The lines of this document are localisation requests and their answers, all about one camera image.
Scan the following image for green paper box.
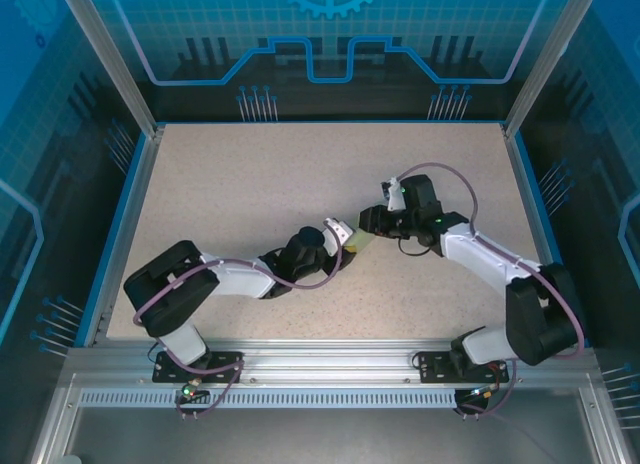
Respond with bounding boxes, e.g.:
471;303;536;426
347;228;375;253

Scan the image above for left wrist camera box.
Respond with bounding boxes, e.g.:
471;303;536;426
323;217;354;248

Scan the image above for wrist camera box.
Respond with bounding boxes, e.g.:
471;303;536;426
323;217;354;248
382;177;407;213

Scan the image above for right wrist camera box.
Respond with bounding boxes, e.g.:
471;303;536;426
382;177;407;213

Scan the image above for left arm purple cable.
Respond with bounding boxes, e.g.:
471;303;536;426
132;222;346;421

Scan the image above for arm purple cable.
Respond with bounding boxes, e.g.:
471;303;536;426
394;162;586;418
132;222;346;421

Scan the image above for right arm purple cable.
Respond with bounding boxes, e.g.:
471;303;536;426
394;162;586;418

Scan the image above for right aluminium side rail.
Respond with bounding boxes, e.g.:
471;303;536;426
502;126;576;345

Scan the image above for aluminium side rail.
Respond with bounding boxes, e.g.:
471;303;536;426
82;126;166;348
502;126;576;345

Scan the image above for aluminium mounting rail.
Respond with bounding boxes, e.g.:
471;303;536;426
64;339;599;385

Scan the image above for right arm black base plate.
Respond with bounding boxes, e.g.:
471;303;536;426
416;349;510;385

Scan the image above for slotted grey cable duct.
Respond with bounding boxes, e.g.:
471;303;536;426
78;388;459;410

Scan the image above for left aluminium side rail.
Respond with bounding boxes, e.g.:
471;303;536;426
82;126;166;348

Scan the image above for left cable connector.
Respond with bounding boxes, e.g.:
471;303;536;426
180;378;211;404

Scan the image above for cable connector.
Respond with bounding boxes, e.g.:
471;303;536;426
457;383;504;403
180;378;211;404

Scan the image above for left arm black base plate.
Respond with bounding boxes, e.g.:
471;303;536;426
152;351;245;385

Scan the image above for right cable connector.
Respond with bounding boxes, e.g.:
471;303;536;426
457;383;504;403

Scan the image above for right aluminium frame post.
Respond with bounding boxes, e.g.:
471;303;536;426
502;0;604;138

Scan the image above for aluminium frame post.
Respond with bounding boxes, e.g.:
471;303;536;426
502;0;604;138
54;0;166;138

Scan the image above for left aluminium frame post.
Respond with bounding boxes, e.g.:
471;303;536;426
54;0;166;138

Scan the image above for aluminium lower frame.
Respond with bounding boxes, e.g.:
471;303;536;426
29;373;631;464

